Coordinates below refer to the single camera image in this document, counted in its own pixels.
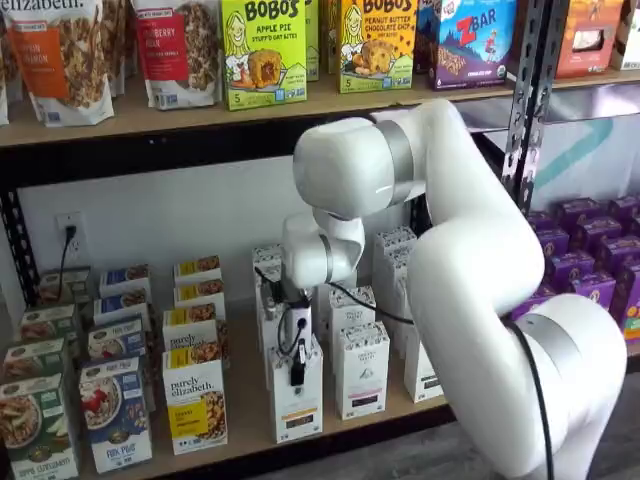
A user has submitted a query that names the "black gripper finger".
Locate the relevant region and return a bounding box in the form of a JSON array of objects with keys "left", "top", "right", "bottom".
[{"left": 289, "top": 338, "right": 308, "bottom": 387}]

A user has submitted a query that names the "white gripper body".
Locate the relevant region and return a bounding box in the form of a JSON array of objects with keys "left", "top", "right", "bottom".
[{"left": 278, "top": 286, "right": 315, "bottom": 354}]

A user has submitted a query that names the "white box yellow strip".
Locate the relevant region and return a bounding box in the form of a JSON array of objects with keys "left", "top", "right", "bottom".
[{"left": 266, "top": 343, "right": 324, "bottom": 445}]

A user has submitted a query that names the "white box pink strip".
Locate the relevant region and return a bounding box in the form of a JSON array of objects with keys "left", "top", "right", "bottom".
[{"left": 334, "top": 321, "right": 391, "bottom": 421}]

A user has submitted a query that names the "white yellow purely elizabeth box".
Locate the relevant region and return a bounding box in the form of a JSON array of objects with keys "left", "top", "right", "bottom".
[
  {"left": 161, "top": 346, "right": 230, "bottom": 457},
  {"left": 172, "top": 278, "right": 227, "bottom": 322},
  {"left": 161, "top": 303, "right": 222, "bottom": 357},
  {"left": 172, "top": 255, "right": 223, "bottom": 291}
]

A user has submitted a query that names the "white box black strip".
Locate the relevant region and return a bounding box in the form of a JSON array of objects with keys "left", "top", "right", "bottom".
[{"left": 403, "top": 332, "right": 447, "bottom": 404}]

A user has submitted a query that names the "blue flax cereal box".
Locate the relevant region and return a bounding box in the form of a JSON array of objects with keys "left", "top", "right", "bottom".
[
  {"left": 78, "top": 356, "right": 154, "bottom": 475},
  {"left": 98, "top": 264, "right": 152, "bottom": 299},
  {"left": 93, "top": 288, "right": 152, "bottom": 326},
  {"left": 86, "top": 315, "right": 147, "bottom": 364}
]

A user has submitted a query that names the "green cereal box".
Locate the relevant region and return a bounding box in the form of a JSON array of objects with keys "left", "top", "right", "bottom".
[
  {"left": 38, "top": 266, "right": 94, "bottom": 307},
  {"left": 0, "top": 373, "right": 80, "bottom": 480},
  {"left": 19, "top": 303, "right": 79, "bottom": 347},
  {"left": 1, "top": 338, "right": 70, "bottom": 386}
]

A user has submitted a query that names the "purple snack box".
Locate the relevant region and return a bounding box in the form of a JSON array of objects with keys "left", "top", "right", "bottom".
[
  {"left": 606, "top": 194, "right": 640, "bottom": 222},
  {"left": 609, "top": 259, "right": 640, "bottom": 347},
  {"left": 556, "top": 198, "right": 602, "bottom": 233},
  {"left": 576, "top": 216, "right": 624, "bottom": 252},
  {"left": 526, "top": 211, "right": 557, "bottom": 235},
  {"left": 509, "top": 284, "right": 559, "bottom": 322},
  {"left": 544, "top": 251, "right": 597, "bottom": 292},
  {"left": 536, "top": 229, "right": 572, "bottom": 260},
  {"left": 596, "top": 235, "right": 640, "bottom": 274},
  {"left": 569, "top": 271, "right": 618, "bottom": 311}
]

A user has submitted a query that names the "green Bobo's apple pie box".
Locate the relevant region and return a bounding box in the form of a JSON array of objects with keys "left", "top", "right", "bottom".
[
  {"left": 220, "top": 0, "right": 308, "bottom": 112},
  {"left": 305, "top": 0, "right": 321, "bottom": 83}
]

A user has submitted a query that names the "yellow Bobo's peanut butter box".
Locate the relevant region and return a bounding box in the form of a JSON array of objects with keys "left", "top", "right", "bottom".
[
  {"left": 323, "top": 0, "right": 344, "bottom": 76},
  {"left": 339, "top": 0, "right": 418, "bottom": 95}
]

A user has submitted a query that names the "purple Zbar box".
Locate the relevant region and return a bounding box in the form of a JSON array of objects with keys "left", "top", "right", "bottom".
[
  {"left": 414, "top": 0, "right": 445, "bottom": 76},
  {"left": 431, "top": 0, "right": 519, "bottom": 93}
]

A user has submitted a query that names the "orange snack box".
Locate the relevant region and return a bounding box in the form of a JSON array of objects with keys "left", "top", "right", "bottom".
[{"left": 554, "top": 0, "right": 626, "bottom": 80}]

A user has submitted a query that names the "white snack box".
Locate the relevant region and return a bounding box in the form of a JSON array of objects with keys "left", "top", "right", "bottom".
[{"left": 611, "top": 0, "right": 640, "bottom": 72}]

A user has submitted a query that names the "red label granola bag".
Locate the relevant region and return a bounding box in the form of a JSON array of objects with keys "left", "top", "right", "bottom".
[{"left": 131, "top": 0, "right": 222, "bottom": 112}]

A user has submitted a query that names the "brown granola bag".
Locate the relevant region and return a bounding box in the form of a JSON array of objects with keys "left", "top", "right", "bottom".
[{"left": 101, "top": 0, "right": 134, "bottom": 99}]

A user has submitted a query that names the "orange label granola bag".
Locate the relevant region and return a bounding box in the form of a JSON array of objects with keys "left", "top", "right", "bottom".
[{"left": 3, "top": 0, "right": 115, "bottom": 127}]

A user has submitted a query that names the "white granola bag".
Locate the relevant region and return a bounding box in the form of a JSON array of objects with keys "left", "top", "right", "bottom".
[{"left": 0, "top": 0, "right": 11, "bottom": 126}]

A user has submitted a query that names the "black metal shelving frame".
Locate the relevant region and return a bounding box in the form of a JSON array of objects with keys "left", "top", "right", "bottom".
[
  {"left": 469, "top": 127, "right": 512, "bottom": 174},
  {"left": 0, "top": 0, "right": 557, "bottom": 480}
]

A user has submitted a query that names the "white wall outlet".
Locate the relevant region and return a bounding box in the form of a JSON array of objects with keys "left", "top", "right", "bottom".
[{"left": 54, "top": 210, "right": 86, "bottom": 262}]

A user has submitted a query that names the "black plug with cord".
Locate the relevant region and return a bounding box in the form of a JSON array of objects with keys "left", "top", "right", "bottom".
[{"left": 59, "top": 225, "right": 79, "bottom": 302}]

